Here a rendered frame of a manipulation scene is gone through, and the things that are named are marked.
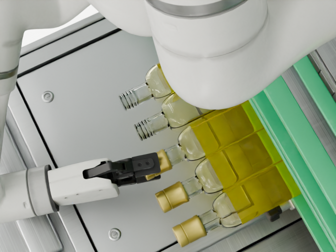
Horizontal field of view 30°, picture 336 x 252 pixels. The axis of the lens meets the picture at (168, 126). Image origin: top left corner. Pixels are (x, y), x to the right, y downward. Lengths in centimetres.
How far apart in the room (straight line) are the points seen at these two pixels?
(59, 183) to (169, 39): 51
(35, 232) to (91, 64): 32
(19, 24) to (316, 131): 43
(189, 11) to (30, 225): 74
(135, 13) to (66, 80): 63
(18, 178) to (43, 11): 27
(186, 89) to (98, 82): 66
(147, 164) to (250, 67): 48
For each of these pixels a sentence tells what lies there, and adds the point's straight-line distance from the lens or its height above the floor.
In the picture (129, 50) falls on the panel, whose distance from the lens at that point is 119.
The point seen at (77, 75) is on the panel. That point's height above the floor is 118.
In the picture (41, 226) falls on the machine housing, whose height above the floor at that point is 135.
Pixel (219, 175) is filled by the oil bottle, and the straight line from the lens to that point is 97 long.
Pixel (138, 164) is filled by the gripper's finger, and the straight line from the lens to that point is 96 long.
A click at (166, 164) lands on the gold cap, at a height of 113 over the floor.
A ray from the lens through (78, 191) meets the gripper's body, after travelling 95.
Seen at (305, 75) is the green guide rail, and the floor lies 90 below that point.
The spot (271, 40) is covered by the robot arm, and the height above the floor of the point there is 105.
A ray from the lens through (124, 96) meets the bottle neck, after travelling 101.
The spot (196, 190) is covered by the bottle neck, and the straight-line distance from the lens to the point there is 98.
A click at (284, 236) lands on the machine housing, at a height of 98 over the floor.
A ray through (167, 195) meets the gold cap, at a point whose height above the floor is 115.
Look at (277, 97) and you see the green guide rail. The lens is 89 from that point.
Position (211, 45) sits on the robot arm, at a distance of 47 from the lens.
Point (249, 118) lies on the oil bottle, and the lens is 99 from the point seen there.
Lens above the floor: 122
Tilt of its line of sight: 7 degrees down
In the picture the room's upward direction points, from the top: 116 degrees counter-clockwise
